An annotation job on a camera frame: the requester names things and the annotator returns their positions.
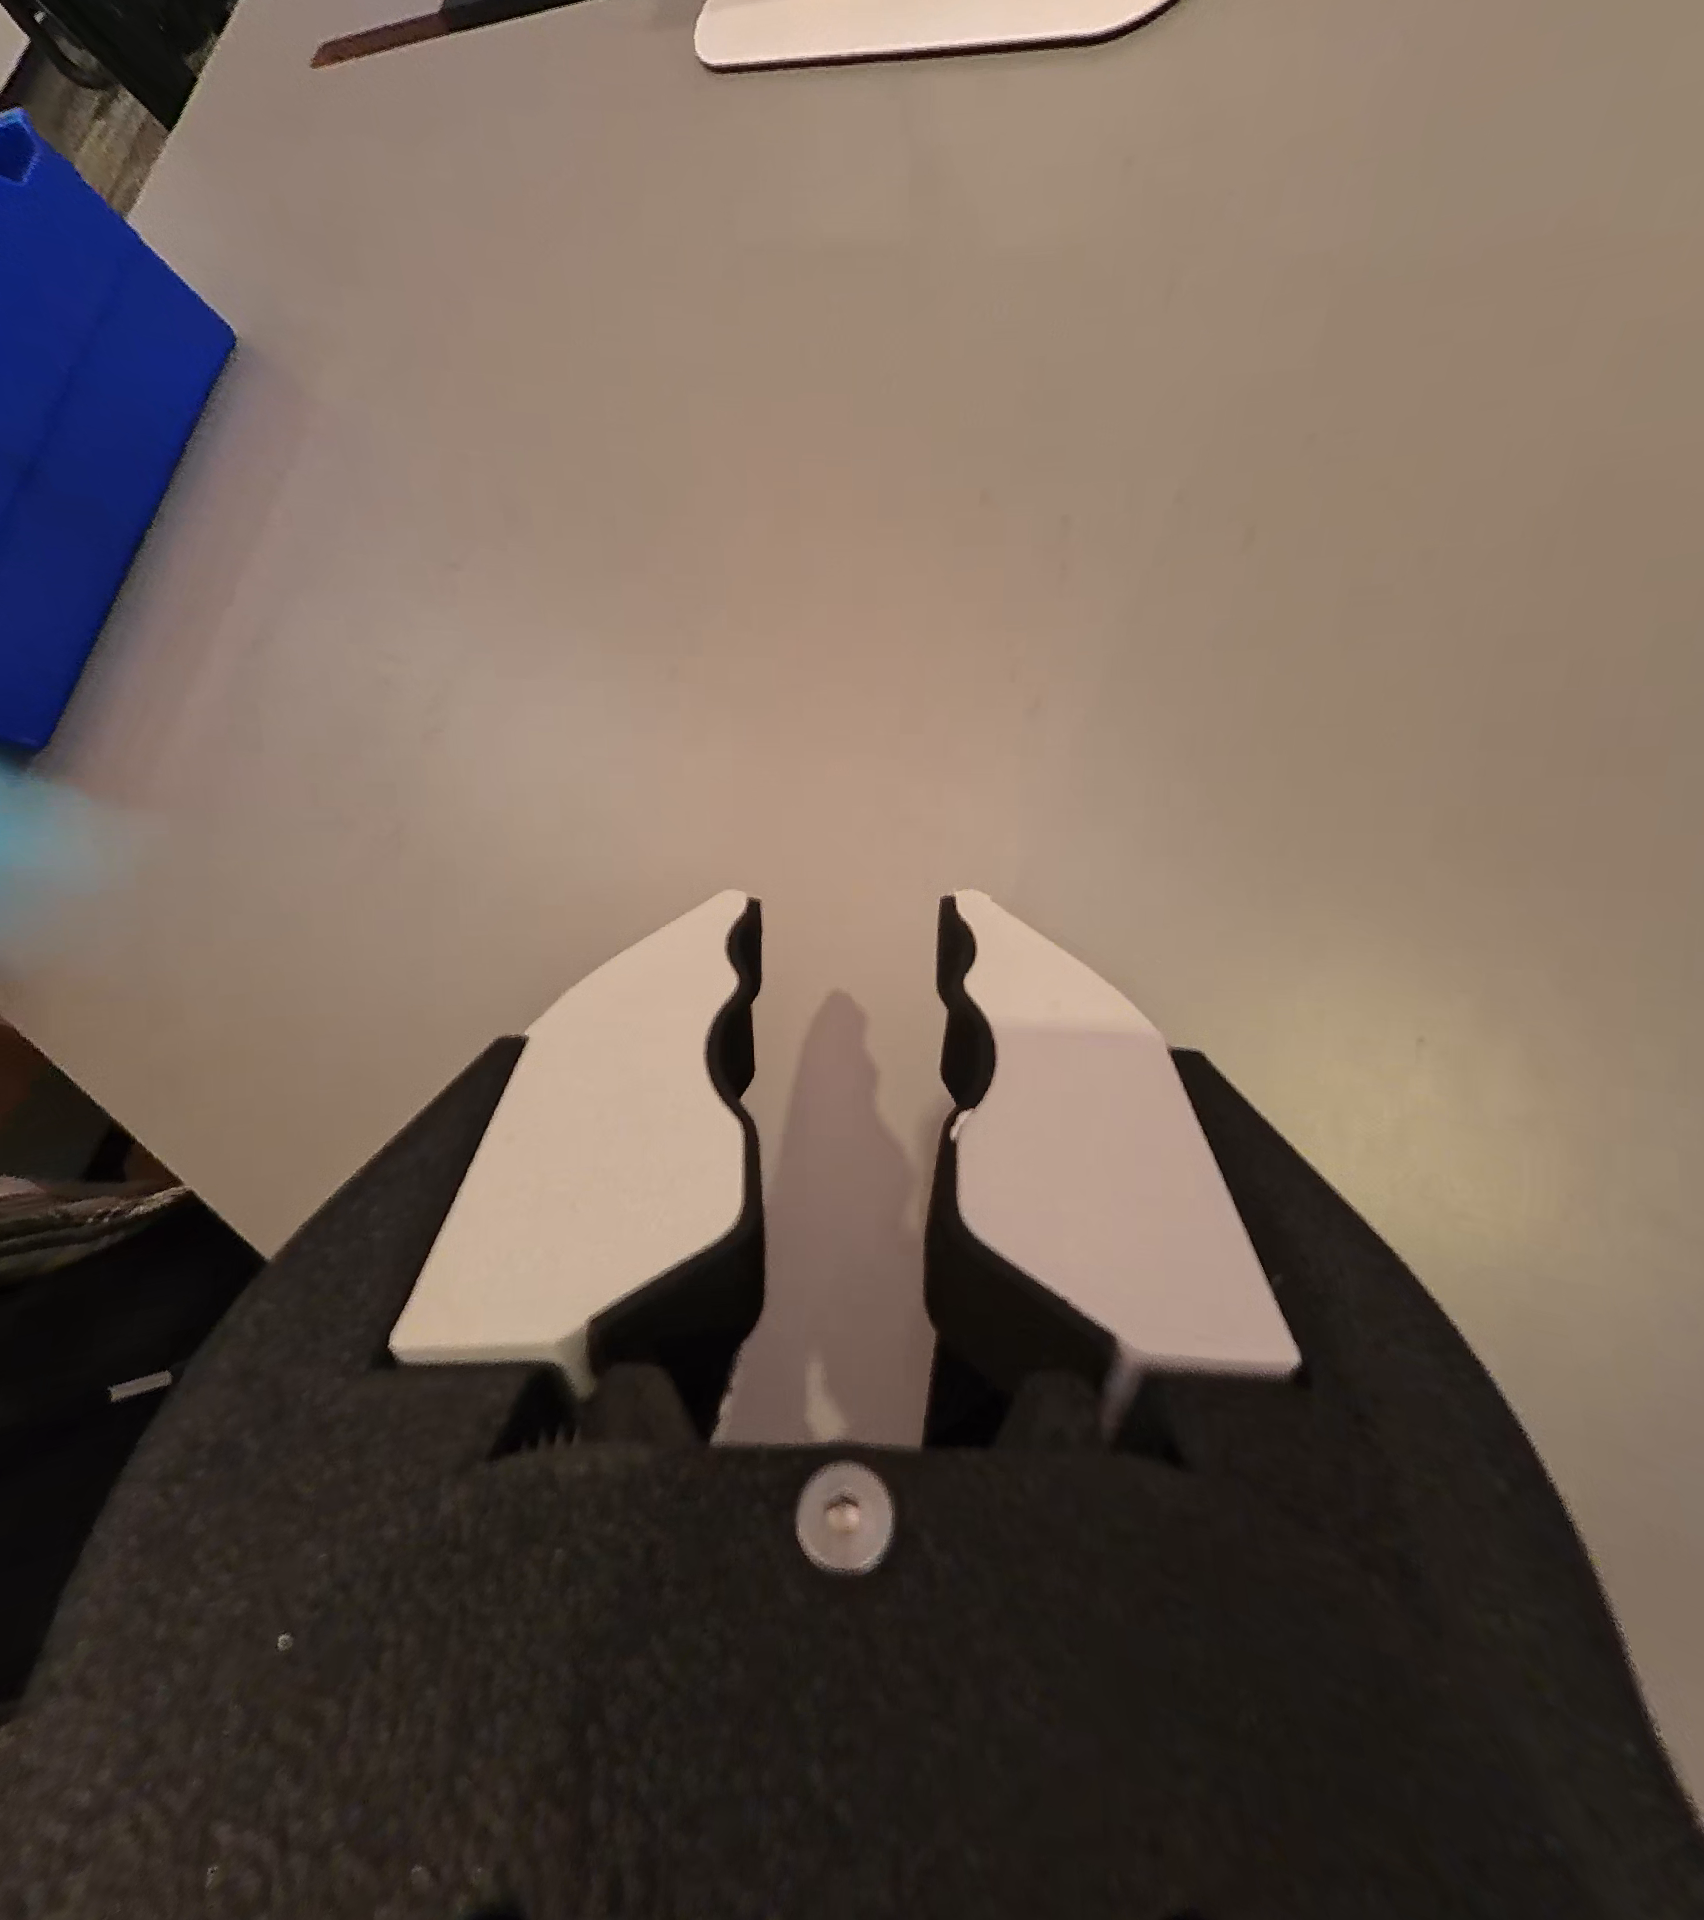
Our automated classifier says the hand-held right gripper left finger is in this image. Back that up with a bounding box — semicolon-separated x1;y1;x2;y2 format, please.
387;884;770;1443

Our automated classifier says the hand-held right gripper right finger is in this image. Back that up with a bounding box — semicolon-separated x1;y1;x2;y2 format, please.
921;884;1306;1446

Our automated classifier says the blue divided parts bin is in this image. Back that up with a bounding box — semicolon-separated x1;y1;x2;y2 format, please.
0;107;241;760

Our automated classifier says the person's plaid shirt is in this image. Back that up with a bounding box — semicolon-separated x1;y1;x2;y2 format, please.
0;1170;195;1284

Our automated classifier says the person's dark clothing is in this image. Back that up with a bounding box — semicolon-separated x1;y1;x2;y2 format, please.
0;1245;269;1755

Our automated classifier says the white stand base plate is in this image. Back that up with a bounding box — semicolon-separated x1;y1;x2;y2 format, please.
690;0;1186;73

